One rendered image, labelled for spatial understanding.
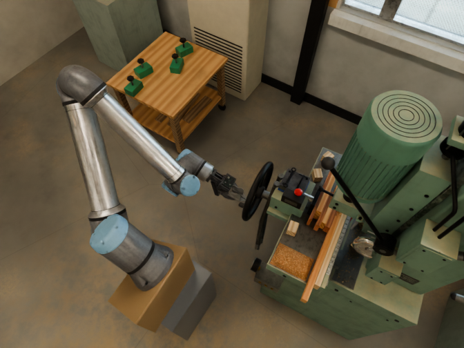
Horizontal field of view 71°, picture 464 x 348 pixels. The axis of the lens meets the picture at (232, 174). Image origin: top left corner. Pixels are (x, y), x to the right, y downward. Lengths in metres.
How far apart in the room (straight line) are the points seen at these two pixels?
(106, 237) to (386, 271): 0.93
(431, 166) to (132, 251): 0.97
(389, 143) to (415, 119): 0.09
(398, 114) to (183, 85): 1.65
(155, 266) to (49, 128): 2.04
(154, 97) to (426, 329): 2.18
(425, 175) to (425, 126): 0.13
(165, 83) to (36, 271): 1.48
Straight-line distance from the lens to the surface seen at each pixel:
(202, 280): 1.59
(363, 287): 1.42
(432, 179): 0.94
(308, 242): 1.30
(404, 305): 1.46
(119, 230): 1.23
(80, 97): 1.26
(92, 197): 1.40
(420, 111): 0.91
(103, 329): 2.24
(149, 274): 1.29
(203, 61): 2.45
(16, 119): 3.29
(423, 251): 0.99
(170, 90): 2.26
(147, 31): 3.15
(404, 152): 0.86
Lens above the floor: 2.10
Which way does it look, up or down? 59 degrees down
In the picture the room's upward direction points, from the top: straight up
